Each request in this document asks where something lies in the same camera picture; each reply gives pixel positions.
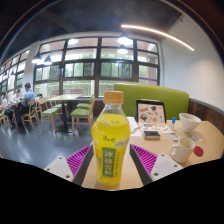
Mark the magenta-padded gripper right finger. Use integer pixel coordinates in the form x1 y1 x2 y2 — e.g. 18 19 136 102
129 143 184 186

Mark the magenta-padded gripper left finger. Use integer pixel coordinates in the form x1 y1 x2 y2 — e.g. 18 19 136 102
43 143 96 187

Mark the yellow drink bottle orange cap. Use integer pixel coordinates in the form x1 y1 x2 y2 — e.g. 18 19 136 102
91 90 131 187

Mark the white ceramic mug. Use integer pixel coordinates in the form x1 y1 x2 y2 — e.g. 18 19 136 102
169 136 197 164

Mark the small dark box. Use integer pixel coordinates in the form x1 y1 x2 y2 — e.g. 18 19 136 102
143 130 162 141

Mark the printed sticker sheet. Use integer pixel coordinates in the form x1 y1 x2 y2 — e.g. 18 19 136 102
139 122 171 134

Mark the small blue-capped bottle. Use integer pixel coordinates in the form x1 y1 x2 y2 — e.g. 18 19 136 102
170 116 178 131

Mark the white napkin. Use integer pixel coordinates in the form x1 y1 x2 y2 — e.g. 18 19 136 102
186 131 203 143

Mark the white ceramic bowl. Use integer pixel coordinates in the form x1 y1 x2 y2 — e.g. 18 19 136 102
178 112 203 134

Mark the black framed sticker board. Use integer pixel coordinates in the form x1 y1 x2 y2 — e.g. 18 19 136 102
135 99 167 126

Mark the wooden green-seat chairs group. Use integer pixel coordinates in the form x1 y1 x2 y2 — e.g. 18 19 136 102
0 95 96 135

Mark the green upholstered bench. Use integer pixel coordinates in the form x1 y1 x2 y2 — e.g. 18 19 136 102
113 82 191 121

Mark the wooden dining table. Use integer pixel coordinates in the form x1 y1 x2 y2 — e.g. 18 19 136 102
47 93 84 133

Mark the person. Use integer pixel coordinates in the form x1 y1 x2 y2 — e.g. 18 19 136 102
14 82 36 130
0 91 9 114
3 88 23 125

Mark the curved ceiling light bar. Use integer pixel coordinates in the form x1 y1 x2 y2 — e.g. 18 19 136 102
120 23 195 52

